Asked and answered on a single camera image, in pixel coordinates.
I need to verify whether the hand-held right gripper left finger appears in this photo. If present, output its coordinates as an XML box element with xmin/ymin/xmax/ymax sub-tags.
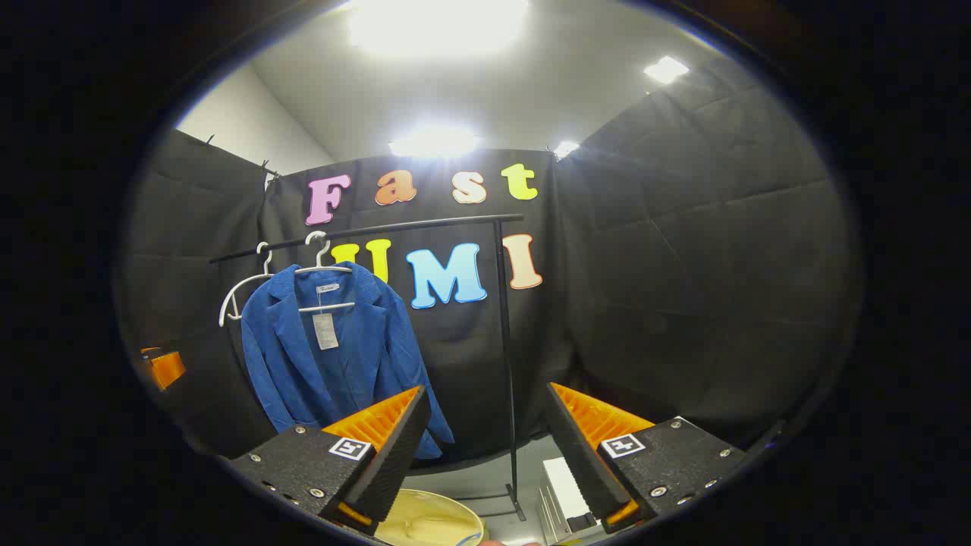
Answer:
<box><xmin>228</xmin><ymin>385</ymin><xmax>432</xmax><ymax>535</ymax></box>

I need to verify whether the black metal clothes rack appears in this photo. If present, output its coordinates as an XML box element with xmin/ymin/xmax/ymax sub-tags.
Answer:
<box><xmin>209</xmin><ymin>214</ymin><xmax>528</xmax><ymax>522</ymax></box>

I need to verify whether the cream laundry hamper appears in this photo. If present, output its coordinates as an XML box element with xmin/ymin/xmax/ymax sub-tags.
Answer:
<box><xmin>373</xmin><ymin>489</ymin><xmax>486</xmax><ymax>546</ymax></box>

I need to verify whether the blue corduroy jacket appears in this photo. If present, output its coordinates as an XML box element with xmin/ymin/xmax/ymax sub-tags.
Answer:
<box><xmin>240</xmin><ymin>262</ymin><xmax>456</xmax><ymax>461</ymax></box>

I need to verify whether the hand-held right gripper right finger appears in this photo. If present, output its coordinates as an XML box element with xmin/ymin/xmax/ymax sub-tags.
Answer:
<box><xmin>545</xmin><ymin>381</ymin><xmax>748</xmax><ymax>534</ymax></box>

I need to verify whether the white box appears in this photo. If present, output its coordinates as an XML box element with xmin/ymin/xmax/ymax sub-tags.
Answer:
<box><xmin>537</xmin><ymin>457</ymin><xmax>608</xmax><ymax>545</ymax></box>

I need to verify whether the black backdrop cloth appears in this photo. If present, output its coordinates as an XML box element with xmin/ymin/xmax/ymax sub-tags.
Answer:
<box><xmin>114</xmin><ymin>57</ymin><xmax>862</xmax><ymax>463</ymax></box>

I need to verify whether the white plastic hanger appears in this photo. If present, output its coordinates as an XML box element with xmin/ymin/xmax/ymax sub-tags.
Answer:
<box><xmin>218</xmin><ymin>241</ymin><xmax>275</xmax><ymax>328</ymax></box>
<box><xmin>294</xmin><ymin>231</ymin><xmax>356</xmax><ymax>313</ymax></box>

